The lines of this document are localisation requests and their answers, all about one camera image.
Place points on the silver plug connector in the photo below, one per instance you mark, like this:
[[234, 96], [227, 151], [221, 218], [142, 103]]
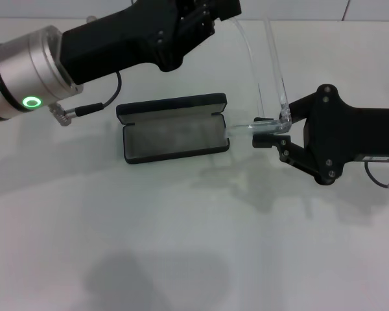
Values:
[[91, 18]]

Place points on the clear white glasses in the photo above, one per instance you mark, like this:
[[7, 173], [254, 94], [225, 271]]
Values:
[[269, 127]]

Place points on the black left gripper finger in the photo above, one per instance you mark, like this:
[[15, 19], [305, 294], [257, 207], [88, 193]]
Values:
[[220, 8]]

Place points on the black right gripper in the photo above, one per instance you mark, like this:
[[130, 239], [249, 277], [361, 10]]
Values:
[[353, 133]]

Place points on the black glasses case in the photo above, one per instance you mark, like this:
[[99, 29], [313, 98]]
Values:
[[172, 139]]

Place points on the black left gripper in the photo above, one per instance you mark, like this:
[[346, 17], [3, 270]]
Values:
[[116, 42]]

